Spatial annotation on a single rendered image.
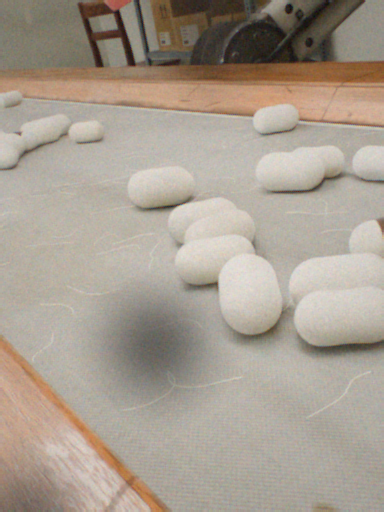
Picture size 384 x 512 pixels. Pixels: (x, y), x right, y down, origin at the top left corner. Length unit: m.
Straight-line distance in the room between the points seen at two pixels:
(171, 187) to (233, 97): 0.26
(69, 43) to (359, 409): 5.27
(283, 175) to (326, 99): 0.18
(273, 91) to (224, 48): 0.40
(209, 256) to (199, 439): 0.09
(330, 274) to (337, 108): 0.29
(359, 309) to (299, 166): 0.15
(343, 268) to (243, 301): 0.03
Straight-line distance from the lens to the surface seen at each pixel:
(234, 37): 0.94
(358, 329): 0.19
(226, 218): 0.27
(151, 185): 0.34
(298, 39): 1.00
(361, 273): 0.21
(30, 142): 0.59
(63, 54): 5.38
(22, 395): 0.16
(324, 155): 0.35
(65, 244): 0.33
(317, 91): 0.51
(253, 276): 0.20
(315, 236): 0.28
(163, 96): 0.68
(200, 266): 0.24
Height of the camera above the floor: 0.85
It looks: 23 degrees down
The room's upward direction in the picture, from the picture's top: 11 degrees counter-clockwise
